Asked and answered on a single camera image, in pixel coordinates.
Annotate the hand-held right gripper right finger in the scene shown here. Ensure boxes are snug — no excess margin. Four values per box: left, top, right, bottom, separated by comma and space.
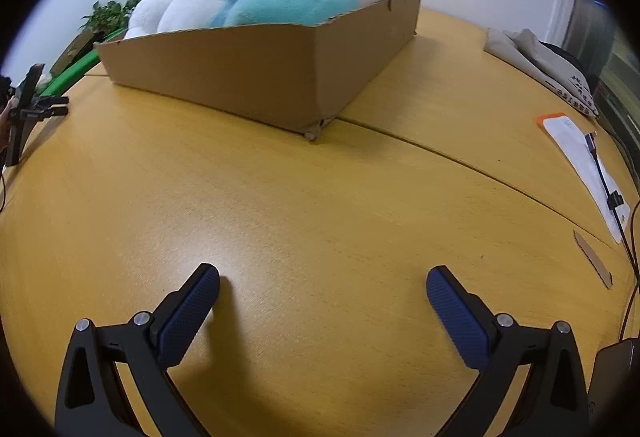
426, 265, 591, 437

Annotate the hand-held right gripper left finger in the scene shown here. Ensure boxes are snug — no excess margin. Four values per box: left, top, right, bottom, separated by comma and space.
55, 263, 221, 437

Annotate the brown cardboard box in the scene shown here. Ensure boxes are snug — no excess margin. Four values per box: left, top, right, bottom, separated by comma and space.
94, 0, 423, 140

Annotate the person's left hand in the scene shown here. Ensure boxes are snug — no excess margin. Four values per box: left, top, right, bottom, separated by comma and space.
0, 98, 13, 152

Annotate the green mat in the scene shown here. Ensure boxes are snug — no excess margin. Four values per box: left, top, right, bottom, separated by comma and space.
37, 30, 126, 95

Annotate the brown cardboard carton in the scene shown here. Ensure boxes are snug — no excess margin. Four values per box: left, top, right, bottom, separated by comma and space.
50, 31, 98, 73

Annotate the white plush toy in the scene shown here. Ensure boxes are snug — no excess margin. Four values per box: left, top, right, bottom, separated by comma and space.
122, 0, 188, 39

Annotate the cardboard strip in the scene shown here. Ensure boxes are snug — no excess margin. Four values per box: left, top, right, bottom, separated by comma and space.
572, 229, 615, 290

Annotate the black box device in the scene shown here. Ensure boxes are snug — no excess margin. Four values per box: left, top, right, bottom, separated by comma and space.
586, 338, 640, 437

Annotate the white envelope orange edge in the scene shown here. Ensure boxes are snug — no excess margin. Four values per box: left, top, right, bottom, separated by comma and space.
536, 113, 630, 244

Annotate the beige cloth bag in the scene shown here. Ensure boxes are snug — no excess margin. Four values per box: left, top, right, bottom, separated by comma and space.
482, 27, 601, 118

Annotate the grey metal cabinet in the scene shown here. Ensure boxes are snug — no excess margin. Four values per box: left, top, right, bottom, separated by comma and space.
565, 0, 621, 78

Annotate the thin black cable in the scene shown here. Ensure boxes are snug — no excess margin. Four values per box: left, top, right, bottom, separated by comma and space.
617, 200, 640, 343

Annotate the black cable blue connector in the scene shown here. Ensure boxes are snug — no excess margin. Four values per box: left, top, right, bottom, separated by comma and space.
584, 131, 640, 277

